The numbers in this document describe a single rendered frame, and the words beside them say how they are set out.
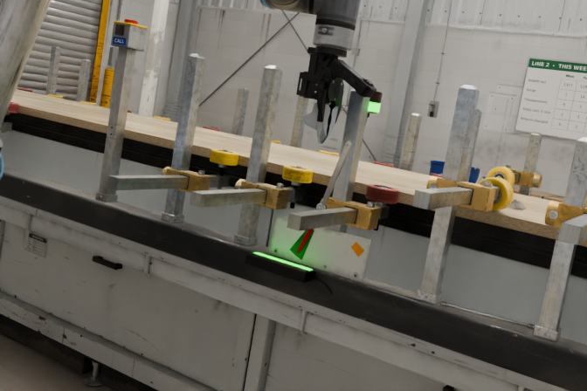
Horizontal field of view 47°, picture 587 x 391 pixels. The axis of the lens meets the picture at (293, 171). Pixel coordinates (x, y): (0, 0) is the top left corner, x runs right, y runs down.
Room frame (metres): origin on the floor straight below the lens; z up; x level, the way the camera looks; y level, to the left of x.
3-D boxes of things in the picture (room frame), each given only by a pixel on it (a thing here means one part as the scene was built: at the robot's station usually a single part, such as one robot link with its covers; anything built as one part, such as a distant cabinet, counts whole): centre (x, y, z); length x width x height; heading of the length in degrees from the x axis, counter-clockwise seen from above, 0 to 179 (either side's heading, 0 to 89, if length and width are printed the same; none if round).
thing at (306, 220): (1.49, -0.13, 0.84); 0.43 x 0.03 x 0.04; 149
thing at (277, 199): (1.68, 0.07, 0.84); 0.14 x 0.06 x 0.05; 59
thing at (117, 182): (1.75, 0.30, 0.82); 0.44 x 0.03 x 0.04; 149
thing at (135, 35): (1.96, 0.53, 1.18); 0.07 x 0.07 x 0.08; 59
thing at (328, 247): (1.56, -0.09, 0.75); 0.26 x 0.01 x 0.10; 59
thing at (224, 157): (1.92, 0.20, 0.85); 0.08 x 0.08 x 0.11
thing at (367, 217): (1.56, -0.14, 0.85); 0.14 x 0.06 x 0.05; 59
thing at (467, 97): (1.44, -0.34, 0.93); 0.04 x 0.04 x 0.48; 59
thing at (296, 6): (1.53, 0.08, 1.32); 0.12 x 0.12 x 0.09; 85
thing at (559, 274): (1.31, -0.55, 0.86); 0.04 x 0.04 x 0.48; 59
